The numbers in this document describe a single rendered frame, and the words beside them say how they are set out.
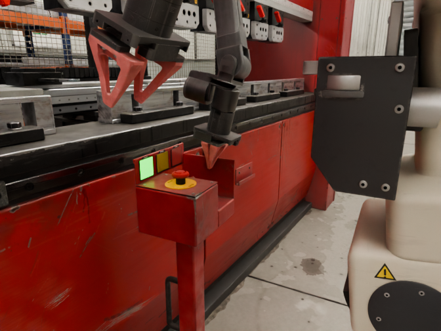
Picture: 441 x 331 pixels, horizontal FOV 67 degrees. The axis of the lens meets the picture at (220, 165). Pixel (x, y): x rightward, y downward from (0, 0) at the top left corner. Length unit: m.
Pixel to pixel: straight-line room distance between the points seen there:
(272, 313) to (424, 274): 1.17
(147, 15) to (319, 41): 2.15
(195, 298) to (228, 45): 0.63
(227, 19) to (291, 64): 1.79
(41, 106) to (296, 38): 1.95
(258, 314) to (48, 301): 0.95
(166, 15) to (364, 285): 0.42
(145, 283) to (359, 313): 0.74
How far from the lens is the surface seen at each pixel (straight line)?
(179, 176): 0.74
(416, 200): 0.46
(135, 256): 1.05
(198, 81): 0.78
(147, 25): 0.39
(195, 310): 0.95
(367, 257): 0.49
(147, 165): 0.79
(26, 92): 0.62
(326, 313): 1.66
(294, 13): 2.21
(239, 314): 1.59
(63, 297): 0.94
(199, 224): 0.72
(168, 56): 0.41
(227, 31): 0.76
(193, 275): 0.89
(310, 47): 2.50
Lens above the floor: 1.03
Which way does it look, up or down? 16 degrees down
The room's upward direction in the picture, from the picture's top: straight up
